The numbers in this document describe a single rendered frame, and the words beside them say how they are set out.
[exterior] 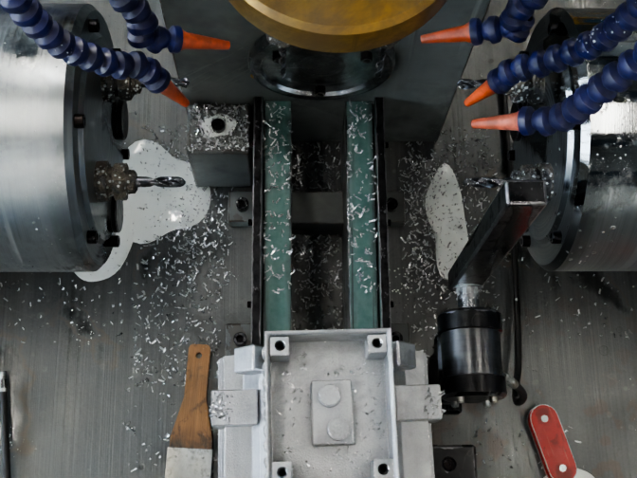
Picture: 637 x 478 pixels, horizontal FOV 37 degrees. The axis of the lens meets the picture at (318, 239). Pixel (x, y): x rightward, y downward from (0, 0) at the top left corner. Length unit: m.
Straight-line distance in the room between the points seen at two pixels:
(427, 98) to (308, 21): 0.46
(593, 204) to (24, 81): 0.49
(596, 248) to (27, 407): 0.64
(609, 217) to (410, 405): 0.23
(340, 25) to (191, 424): 0.58
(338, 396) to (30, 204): 0.30
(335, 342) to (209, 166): 0.37
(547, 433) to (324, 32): 0.61
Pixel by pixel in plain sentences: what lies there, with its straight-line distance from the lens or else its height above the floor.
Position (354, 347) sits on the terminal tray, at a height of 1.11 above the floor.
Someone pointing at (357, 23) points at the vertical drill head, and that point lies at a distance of 0.62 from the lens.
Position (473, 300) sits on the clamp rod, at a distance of 0.89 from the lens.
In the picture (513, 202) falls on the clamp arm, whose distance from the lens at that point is 0.68.
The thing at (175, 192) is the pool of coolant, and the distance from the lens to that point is 1.15.
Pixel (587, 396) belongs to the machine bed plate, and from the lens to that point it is 1.14.
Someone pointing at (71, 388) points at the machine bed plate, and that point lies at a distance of 1.11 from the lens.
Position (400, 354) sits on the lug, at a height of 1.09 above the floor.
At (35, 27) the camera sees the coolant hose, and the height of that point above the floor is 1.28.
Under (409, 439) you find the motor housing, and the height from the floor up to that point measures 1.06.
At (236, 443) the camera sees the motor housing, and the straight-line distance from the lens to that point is 0.81.
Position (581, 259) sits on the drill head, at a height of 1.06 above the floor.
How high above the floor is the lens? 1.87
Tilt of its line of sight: 73 degrees down
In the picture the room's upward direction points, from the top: 6 degrees clockwise
